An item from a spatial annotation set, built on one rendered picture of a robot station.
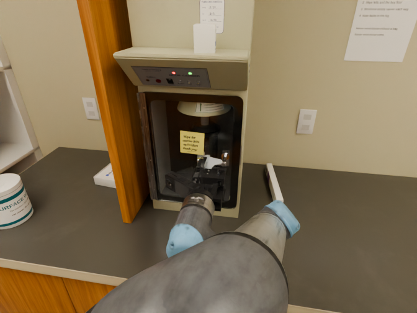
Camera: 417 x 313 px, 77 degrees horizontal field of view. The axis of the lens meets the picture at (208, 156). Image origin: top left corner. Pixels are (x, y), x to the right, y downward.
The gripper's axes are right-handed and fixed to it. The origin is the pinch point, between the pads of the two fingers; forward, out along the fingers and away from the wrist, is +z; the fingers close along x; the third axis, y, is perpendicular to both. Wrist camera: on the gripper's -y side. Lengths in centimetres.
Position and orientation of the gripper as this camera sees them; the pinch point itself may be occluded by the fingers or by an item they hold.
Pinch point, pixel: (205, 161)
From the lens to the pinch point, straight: 79.9
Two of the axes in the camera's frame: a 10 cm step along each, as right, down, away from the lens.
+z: 1.7, -4.9, 8.6
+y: 9.9, 0.8, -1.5
